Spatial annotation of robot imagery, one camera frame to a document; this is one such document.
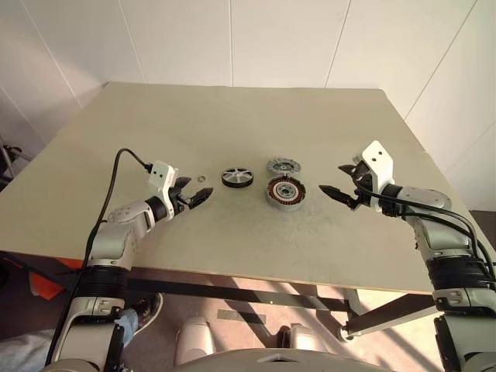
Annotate grey floor plate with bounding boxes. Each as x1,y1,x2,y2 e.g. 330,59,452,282
216,308,267,324

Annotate short black table frame bar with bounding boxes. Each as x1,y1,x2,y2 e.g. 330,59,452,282
337,292,437,343

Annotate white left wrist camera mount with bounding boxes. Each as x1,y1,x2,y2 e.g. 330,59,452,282
146,159,181,222

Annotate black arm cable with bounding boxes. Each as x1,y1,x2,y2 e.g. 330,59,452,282
44,148,153,367
354,181,496,288

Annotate grey motor cover with circuit board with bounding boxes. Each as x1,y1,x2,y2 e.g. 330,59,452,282
265,157,304,176

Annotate long black table frame bar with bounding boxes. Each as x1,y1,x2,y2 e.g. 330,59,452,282
126,277,352,313

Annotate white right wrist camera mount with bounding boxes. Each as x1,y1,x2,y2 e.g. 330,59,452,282
360,139,395,195

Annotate grey motor housing with copper windings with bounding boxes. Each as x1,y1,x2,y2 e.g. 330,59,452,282
264,174,307,211

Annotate pale rounded robot cover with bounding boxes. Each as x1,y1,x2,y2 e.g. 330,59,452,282
277,323,331,354
174,315,216,365

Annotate dark patterned shoe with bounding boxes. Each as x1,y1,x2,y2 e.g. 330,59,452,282
124,292,164,346

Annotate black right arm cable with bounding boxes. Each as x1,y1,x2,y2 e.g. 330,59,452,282
354,181,496,288

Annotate orange object under table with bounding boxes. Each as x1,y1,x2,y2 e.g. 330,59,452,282
29,257,84,301

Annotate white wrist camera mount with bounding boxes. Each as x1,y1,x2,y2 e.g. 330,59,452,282
360,139,395,195
146,159,181,222

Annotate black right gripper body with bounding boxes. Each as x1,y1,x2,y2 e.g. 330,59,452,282
348,162,383,212

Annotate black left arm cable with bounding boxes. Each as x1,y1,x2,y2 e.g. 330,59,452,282
44,148,153,367

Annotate silver metal spoked wheel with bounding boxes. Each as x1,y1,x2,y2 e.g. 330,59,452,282
221,167,254,189

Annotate dark metal cart frame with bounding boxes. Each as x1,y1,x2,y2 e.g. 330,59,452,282
0,135,33,187

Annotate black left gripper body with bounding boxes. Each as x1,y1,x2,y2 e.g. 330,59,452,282
170,184,195,219

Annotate blue jeans leg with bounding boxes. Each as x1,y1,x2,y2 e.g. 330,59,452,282
115,308,140,344

